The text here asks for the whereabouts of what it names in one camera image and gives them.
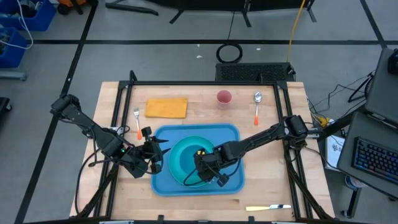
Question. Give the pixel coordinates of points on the teal plate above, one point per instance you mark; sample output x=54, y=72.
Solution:
x=173, y=161

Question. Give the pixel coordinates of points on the white tape roll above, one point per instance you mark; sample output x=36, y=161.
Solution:
x=351, y=183

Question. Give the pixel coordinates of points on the white printed paper sheet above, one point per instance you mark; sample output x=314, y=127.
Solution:
x=334, y=149

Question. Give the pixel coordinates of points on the orange-yellow cloth napkin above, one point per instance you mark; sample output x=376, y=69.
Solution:
x=166, y=108

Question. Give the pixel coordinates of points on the black backlit keyboard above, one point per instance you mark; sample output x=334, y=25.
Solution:
x=376, y=158

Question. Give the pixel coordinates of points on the pink cup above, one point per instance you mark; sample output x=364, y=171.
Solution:
x=224, y=97

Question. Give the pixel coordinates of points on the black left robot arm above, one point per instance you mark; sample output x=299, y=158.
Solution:
x=105, y=141

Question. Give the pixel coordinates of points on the black metal table frame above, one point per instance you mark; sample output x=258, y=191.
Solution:
x=155, y=83

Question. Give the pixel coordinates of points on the black perforated metal case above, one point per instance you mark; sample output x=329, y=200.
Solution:
x=252, y=72

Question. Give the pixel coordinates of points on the blue bowl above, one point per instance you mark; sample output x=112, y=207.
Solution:
x=188, y=155

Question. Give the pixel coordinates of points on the blue plastic storage bin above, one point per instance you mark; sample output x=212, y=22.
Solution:
x=46, y=18
x=15, y=56

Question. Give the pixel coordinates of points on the black device on desk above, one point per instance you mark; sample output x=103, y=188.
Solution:
x=394, y=66

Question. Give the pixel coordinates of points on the black partition screen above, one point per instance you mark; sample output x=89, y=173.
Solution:
x=202, y=3

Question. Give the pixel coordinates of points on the black chair base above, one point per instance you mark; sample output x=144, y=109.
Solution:
x=3, y=105

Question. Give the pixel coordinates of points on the orange bag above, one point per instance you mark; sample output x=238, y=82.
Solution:
x=71, y=2

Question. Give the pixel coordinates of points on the blue plastic tray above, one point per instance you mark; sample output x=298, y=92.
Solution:
x=161, y=186

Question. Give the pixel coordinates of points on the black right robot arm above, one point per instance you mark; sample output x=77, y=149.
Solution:
x=258, y=137

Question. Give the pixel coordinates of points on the grey shelf base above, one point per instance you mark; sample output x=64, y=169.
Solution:
x=12, y=75

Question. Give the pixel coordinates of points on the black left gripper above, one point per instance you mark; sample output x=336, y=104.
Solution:
x=155, y=155

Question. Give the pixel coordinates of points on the grey desk with keyboard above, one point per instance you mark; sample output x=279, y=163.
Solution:
x=357, y=130

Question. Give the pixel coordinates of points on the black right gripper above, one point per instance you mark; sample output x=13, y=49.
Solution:
x=214, y=163

